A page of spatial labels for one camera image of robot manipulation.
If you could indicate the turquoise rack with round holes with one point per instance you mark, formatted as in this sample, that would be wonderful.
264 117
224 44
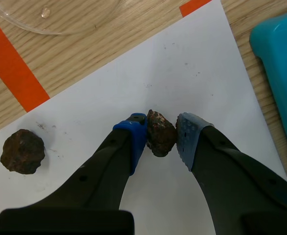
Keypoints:
282 61

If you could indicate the small dark reddish stone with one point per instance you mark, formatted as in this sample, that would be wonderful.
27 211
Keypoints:
161 134

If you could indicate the small dark round stone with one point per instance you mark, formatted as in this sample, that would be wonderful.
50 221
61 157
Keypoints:
22 151

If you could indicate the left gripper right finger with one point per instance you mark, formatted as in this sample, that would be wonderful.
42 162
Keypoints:
226 176

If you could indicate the white sheet of paper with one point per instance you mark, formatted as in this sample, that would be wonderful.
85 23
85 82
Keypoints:
158 61

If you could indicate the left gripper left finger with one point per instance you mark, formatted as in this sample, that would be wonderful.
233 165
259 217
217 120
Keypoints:
101 176

